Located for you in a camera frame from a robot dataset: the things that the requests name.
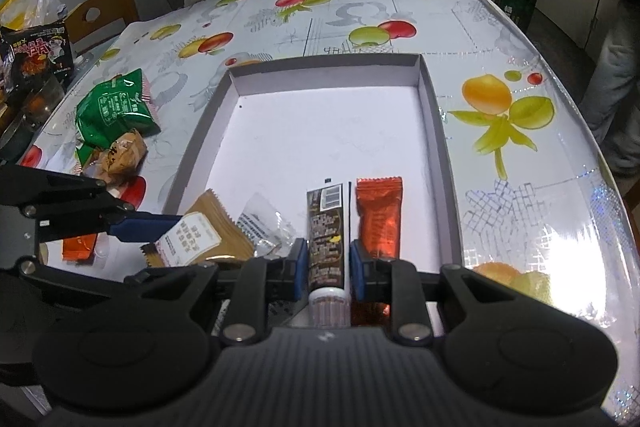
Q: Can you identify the clear plastic snack packet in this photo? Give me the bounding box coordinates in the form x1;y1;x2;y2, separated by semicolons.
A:
235;193;297;259

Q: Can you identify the orange square snack packet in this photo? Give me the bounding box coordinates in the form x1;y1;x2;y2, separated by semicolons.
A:
62;234;98;262

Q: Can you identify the long orange snack bar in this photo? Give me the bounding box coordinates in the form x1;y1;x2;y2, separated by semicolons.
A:
352;176;402;326

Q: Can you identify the brown peanut snack bag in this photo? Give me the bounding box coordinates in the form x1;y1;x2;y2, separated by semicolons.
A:
82;129;148;186

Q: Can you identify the tan square snack packet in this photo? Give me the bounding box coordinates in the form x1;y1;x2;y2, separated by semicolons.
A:
142;190;255;268

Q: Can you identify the green snack bag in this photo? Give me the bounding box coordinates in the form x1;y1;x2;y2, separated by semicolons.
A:
75;68;160;166

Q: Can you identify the metal pot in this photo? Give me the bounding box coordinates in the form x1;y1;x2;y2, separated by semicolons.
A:
1;75;65;162

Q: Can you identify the white shallow cardboard box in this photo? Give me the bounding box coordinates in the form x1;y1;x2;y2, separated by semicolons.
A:
162;53;464;327

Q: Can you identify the black instant noodle pack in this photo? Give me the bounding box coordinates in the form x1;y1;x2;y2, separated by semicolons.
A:
1;20;74;89

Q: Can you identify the yellow paper bag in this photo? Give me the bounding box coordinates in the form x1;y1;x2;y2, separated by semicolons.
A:
1;0;30;30

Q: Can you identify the wooden chair far left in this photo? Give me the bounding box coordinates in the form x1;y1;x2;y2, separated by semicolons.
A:
64;0;140;44

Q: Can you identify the person in grey trousers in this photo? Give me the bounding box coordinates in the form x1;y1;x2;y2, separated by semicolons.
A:
579;0;639;176

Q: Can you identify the green shopping bag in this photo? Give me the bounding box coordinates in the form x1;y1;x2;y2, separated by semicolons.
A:
499;0;537;32

